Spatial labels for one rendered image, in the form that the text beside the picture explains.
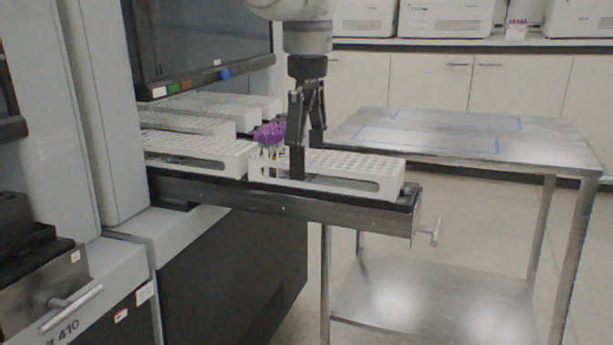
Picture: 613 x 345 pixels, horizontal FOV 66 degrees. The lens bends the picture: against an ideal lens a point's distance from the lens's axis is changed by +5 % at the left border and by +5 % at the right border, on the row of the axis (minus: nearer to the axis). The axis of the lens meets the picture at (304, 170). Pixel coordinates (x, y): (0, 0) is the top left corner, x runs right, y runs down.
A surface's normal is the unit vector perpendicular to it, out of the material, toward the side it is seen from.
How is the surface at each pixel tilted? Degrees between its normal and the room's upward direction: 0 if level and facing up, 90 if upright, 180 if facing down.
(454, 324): 0
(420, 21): 90
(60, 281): 90
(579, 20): 90
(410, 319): 0
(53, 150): 90
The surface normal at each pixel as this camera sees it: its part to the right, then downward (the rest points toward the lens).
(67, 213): 0.94, 0.12
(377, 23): -0.39, 0.33
